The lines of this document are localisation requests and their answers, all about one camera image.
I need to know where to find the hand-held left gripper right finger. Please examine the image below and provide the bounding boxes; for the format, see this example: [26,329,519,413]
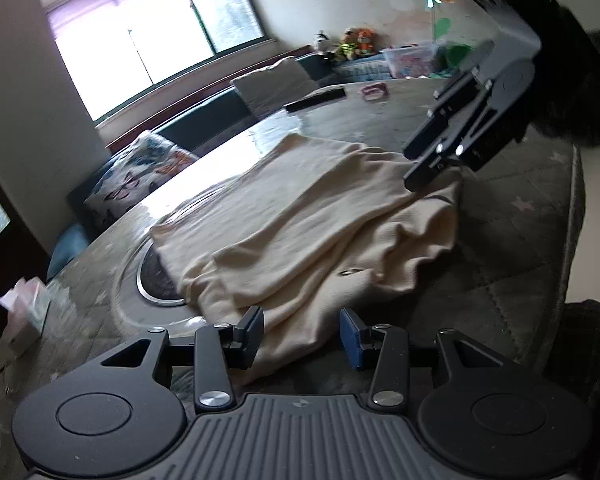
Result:
[340,308,512,409]

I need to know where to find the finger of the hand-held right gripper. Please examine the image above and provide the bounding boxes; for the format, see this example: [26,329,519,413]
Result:
[402,71,485,157]
[402,109,492,192]

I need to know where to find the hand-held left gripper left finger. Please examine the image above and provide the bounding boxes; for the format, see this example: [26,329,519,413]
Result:
[100,306,265,411]

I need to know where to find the cream knit garment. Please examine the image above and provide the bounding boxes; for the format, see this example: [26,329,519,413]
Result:
[150,132,463,386]

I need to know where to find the green plastic cup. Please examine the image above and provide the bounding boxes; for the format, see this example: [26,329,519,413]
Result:
[442,44,475,69]

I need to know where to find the clear plastic storage box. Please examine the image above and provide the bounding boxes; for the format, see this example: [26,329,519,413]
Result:
[382,42,442,81]

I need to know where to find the pink hair scrunchie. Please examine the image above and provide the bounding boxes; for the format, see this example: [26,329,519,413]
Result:
[360,81,392,105]

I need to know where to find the orange plush toy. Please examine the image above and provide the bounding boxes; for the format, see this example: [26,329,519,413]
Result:
[355,27,380,57]

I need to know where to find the round black cooktop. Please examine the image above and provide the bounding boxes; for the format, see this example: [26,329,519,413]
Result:
[137,241,188,307]

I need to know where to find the black remote control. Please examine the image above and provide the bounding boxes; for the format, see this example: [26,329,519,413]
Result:
[284,87,347,114]

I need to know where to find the plain grey pillow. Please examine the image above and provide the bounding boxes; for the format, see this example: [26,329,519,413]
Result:
[230,56,322,119]

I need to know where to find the butterfly print pillow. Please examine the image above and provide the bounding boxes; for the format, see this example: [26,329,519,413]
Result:
[82,130,201,232]

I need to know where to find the tissue box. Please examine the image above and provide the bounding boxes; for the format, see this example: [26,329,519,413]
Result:
[0,277,51,357]

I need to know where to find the teal sofa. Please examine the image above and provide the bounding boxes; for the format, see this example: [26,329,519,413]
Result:
[47,52,333,282]

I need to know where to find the window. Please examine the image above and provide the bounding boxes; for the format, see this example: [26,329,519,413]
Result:
[34,0,282,123]

